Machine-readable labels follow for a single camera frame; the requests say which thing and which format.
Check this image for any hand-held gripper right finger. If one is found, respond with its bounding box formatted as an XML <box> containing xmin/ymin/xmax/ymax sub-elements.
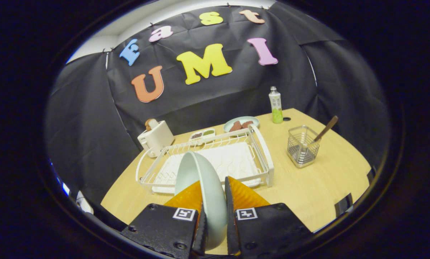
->
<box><xmin>224</xmin><ymin>176</ymin><xmax>313</xmax><ymax>256</ymax></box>

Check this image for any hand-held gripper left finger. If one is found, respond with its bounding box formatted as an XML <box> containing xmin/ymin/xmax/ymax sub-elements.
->
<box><xmin>121</xmin><ymin>180</ymin><xmax>208</xmax><ymax>259</ymax></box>

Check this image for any white wire dish rack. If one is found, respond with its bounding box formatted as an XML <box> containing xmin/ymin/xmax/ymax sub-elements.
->
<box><xmin>136</xmin><ymin>124</ymin><xmax>275</xmax><ymax>195</ymax></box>

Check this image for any metal mesh basket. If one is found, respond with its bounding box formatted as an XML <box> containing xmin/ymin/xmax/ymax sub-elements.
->
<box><xmin>287</xmin><ymin>125</ymin><xmax>321</xmax><ymax>168</ymax></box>

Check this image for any wooden-handled spoon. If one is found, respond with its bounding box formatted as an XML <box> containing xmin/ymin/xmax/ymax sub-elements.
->
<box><xmin>310</xmin><ymin>115</ymin><xmax>339</xmax><ymax>145</ymax></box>

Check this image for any white two-compartment sauce dish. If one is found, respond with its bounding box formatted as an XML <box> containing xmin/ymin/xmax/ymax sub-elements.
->
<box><xmin>189</xmin><ymin>128</ymin><xmax>216</xmax><ymax>141</ymax></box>

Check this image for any pale green plate with meat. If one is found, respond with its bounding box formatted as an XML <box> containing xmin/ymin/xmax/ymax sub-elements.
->
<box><xmin>224</xmin><ymin>116</ymin><xmax>260</xmax><ymax>133</ymax></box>

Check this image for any white toaster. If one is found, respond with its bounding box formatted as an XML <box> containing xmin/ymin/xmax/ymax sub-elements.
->
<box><xmin>137</xmin><ymin>121</ymin><xmax>175</xmax><ymax>158</ymax></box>

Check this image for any green drink bottle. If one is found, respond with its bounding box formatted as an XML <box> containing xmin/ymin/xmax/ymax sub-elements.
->
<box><xmin>269</xmin><ymin>86</ymin><xmax>284</xmax><ymax>124</ymax></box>

